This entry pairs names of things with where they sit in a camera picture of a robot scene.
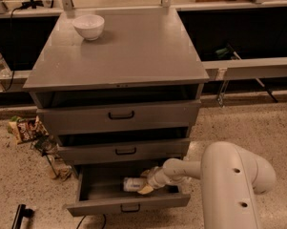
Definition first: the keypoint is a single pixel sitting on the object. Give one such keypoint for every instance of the dark green snack bag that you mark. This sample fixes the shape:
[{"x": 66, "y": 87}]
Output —
[{"x": 45, "y": 145}]

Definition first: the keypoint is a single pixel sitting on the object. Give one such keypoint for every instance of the blue label plastic bottle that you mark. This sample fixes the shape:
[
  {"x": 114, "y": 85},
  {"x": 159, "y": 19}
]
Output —
[{"x": 133, "y": 184}]

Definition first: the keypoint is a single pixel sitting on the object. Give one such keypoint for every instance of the white ceramic bowl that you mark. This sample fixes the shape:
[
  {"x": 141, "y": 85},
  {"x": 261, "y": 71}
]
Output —
[{"x": 89, "y": 26}]

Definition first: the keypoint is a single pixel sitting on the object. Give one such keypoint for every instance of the clear plastic bottle on ledge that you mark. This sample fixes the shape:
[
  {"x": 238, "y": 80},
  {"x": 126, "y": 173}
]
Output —
[{"x": 4, "y": 68}]

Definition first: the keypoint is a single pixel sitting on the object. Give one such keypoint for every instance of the green handled tool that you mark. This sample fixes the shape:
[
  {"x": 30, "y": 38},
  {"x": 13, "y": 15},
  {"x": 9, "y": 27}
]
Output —
[{"x": 228, "y": 50}]

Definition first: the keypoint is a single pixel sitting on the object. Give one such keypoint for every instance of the grey drawer cabinet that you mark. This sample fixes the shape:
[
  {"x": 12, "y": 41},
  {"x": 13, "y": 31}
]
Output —
[{"x": 142, "y": 56}]

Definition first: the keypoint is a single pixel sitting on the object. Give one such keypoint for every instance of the grey middle drawer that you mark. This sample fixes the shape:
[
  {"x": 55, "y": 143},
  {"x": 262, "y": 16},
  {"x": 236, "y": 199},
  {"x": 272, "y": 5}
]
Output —
[{"x": 126, "y": 151}]

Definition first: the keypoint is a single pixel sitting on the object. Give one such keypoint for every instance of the grey bottom drawer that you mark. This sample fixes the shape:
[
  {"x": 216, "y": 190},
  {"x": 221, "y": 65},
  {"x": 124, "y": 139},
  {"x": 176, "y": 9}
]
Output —
[{"x": 100, "y": 190}]

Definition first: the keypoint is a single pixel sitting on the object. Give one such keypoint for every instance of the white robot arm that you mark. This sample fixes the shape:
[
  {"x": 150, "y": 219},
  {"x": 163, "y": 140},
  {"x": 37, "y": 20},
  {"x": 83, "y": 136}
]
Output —
[{"x": 231, "y": 178}]

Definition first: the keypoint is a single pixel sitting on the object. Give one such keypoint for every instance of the brown snack bag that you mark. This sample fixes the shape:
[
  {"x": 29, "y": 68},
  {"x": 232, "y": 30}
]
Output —
[{"x": 26, "y": 129}]

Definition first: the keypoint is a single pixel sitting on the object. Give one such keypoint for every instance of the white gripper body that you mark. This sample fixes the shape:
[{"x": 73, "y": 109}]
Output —
[{"x": 155, "y": 180}]

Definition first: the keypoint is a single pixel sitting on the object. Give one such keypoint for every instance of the crumpled tan wrapper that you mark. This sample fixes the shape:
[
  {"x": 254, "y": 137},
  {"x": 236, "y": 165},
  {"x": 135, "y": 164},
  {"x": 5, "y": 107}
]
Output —
[{"x": 54, "y": 168}]

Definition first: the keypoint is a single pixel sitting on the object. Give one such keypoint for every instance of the metal clamp bracket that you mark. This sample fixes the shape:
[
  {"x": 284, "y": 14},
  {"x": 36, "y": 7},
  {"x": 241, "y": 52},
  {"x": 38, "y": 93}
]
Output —
[{"x": 223, "y": 86}]

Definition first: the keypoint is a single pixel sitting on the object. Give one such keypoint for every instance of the grey top drawer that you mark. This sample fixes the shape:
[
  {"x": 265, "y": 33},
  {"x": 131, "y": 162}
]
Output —
[{"x": 116, "y": 118}]

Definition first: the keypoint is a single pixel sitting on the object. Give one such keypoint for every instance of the grey drawer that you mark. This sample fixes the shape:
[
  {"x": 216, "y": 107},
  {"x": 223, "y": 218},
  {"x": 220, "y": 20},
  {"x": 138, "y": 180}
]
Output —
[
  {"x": 126, "y": 151},
  {"x": 116, "y": 118},
  {"x": 100, "y": 190}
]

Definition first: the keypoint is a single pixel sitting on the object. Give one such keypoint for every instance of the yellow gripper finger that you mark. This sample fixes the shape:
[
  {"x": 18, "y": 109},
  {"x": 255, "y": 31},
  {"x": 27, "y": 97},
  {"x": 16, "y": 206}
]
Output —
[
  {"x": 149, "y": 172},
  {"x": 146, "y": 190}
]

